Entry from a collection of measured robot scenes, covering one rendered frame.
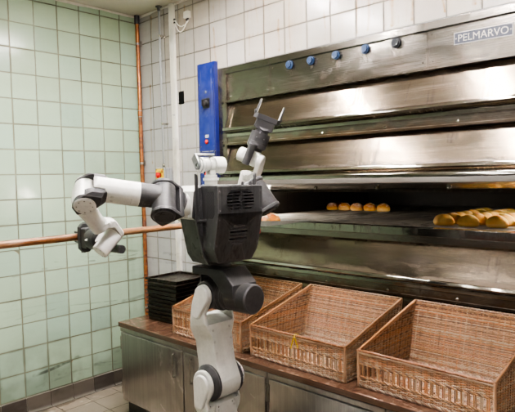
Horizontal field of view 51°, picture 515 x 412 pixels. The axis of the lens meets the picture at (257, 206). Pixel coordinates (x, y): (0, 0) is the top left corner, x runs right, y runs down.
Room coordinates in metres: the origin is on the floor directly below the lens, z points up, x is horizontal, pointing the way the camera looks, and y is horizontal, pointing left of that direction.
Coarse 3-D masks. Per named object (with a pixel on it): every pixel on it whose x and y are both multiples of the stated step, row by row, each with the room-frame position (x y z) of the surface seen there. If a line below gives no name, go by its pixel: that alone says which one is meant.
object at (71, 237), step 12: (132, 228) 2.48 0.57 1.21; (144, 228) 2.52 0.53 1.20; (156, 228) 2.57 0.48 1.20; (168, 228) 2.62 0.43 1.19; (180, 228) 2.68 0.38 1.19; (12, 240) 2.08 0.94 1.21; (24, 240) 2.11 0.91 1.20; (36, 240) 2.14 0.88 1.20; (48, 240) 2.18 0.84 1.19; (60, 240) 2.22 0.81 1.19; (72, 240) 2.26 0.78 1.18
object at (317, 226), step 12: (300, 228) 2.97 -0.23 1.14; (312, 228) 2.91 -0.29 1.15; (324, 228) 2.86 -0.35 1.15; (336, 228) 2.80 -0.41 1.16; (348, 228) 2.75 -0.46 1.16; (360, 228) 2.70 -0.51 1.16; (372, 228) 2.66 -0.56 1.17; (384, 228) 2.61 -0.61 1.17; (396, 228) 2.57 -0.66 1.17; (408, 228) 2.52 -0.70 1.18; (420, 228) 2.48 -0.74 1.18; (432, 228) 2.45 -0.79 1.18; (444, 228) 2.44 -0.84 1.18; (456, 228) 2.42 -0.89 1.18; (492, 240) 2.26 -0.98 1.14; (504, 240) 2.23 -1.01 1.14
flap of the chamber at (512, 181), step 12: (264, 180) 2.95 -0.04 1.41; (276, 180) 2.89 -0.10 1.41; (288, 180) 2.83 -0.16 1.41; (300, 180) 2.78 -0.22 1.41; (312, 180) 2.72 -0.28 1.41; (324, 180) 2.67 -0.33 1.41; (336, 180) 2.62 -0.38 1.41; (348, 180) 2.57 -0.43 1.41; (360, 180) 2.53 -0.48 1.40; (372, 180) 2.49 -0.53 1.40; (384, 180) 2.44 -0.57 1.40; (396, 180) 2.40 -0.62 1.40; (408, 180) 2.36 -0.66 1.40; (420, 180) 2.32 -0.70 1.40; (432, 180) 2.28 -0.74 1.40; (444, 180) 2.25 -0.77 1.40; (456, 180) 2.21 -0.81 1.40; (468, 180) 2.18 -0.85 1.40; (480, 180) 2.15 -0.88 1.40; (492, 180) 2.12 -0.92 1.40; (504, 180) 2.08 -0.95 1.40
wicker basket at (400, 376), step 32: (416, 320) 2.44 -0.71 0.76; (448, 320) 2.34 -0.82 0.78; (480, 320) 2.25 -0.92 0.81; (512, 320) 2.17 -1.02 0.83; (384, 352) 2.28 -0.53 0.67; (416, 352) 2.41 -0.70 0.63; (448, 352) 2.31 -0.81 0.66; (480, 352) 2.22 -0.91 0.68; (512, 352) 2.14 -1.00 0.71; (384, 384) 2.06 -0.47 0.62; (416, 384) 1.97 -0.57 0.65; (448, 384) 1.88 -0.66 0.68; (480, 384) 1.80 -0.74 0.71; (512, 384) 1.87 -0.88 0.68
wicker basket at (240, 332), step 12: (264, 288) 3.09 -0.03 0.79; (276, 288) 3.03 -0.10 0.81; (288, 288) 2.97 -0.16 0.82; (300, 288) 2.91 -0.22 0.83; (192, 300) 3.06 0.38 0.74; (264, 300) 3.07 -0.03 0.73; (276, 300) 2.77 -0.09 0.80; (180, 312) 2.92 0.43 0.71; (240, 312) 3.17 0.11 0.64; (264, 312) 2.70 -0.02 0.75; (180, 324) 2.92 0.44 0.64; (240, 324) 2.58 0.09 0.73; (192, 336) 2.85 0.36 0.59; (240, 336) 2.58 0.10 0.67; (240, 348) 2.58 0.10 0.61
